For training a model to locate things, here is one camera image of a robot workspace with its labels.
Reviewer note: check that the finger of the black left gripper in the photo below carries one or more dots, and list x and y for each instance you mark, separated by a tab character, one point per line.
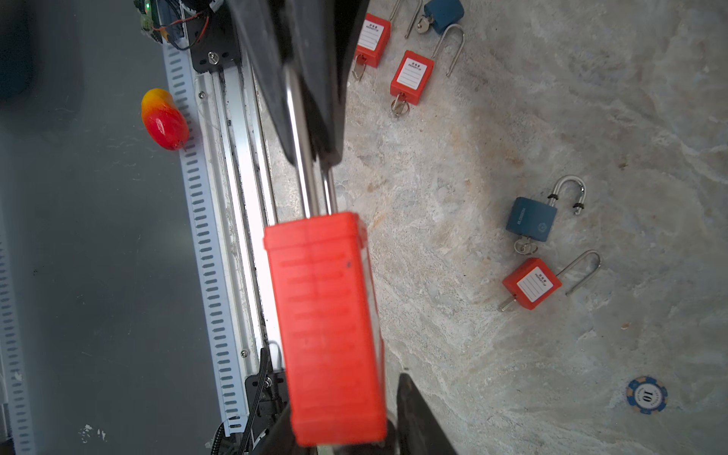
318	38

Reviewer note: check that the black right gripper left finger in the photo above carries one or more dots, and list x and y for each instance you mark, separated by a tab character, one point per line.
281	440

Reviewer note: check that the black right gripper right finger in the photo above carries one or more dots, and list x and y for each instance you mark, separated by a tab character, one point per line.
418	431

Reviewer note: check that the blue padlock left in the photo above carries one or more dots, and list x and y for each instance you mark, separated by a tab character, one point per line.
435	15

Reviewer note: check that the blue padlock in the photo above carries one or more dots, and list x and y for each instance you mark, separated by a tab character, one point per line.
435	15
532	220

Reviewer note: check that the red yellow mango toy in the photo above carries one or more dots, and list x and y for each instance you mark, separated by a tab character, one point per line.
163	121

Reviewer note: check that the red padlock with label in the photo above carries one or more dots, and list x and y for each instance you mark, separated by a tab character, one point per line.
534	282

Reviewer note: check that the blue padlock right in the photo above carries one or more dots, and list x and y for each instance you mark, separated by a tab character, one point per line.
532	220

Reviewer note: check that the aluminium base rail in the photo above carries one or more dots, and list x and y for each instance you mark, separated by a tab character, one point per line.
231	203

